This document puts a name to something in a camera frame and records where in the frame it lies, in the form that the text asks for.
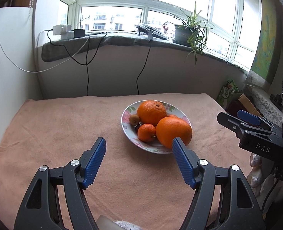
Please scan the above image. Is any large orange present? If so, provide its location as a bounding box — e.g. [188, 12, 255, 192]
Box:
[155, 116, 193, 149]
[137, 100, 167, 126]

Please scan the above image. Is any right hand in glove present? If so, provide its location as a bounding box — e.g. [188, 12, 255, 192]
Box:
[246, 153, 268, 188]

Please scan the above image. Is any left hand in glove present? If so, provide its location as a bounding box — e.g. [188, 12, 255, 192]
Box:
[96, 215, 142, 230]

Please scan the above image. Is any lace cloth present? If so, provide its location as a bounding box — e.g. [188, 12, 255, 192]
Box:
[245, 85, 283, 127]

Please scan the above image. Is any cardboard box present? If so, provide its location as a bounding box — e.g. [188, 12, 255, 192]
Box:
[238, 94, 261, 117]

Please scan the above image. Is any green snack bag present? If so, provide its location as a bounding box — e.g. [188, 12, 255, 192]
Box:
[216, 80, 240, 110]

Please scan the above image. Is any mandarin with stem in plate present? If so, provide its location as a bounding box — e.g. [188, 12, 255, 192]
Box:
[167, 115, 178, 118]

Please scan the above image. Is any pink towel cloth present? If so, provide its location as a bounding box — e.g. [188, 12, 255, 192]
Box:
[0, 94, 251, 229]

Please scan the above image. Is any large orange in plate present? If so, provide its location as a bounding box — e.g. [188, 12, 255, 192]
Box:
[137, 100, 167, 126]

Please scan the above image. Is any dark plum in plate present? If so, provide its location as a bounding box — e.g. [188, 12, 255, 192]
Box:
[135, 124, 142, 133]

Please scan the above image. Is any brown kiwi in plate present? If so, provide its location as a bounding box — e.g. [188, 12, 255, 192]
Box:
[129, 114, 140, 126]

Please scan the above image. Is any potted spider plant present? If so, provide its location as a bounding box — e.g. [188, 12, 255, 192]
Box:
[160, 1, 213, 65]

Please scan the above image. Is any floral white plate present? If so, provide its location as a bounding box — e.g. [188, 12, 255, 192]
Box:
[121, 100, 192, 154]

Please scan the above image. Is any black device on sill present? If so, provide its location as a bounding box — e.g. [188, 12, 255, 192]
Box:
[135, 23, 168, 40]

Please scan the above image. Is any grey sill cloth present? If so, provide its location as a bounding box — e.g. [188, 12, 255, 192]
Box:
[41, 34, 249, 75]

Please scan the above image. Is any black power adapter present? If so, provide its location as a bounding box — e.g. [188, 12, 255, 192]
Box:
[74, 29, 85, 39]

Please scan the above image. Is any wall map poster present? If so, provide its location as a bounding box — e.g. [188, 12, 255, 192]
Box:
[245, 0, 280, 91]

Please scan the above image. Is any black cable right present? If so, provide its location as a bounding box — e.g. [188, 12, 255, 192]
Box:
[136, 39, 152, 96]

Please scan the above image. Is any black cable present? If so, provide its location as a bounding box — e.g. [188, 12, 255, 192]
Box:
[136, 39, 152, 96]
[46, 30, 108, 97]

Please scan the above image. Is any black cable left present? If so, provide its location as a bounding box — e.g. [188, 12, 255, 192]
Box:
[46, 30, 108, 97]

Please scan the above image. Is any white cable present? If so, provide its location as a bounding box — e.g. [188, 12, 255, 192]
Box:
[0, 14, 91, 74]

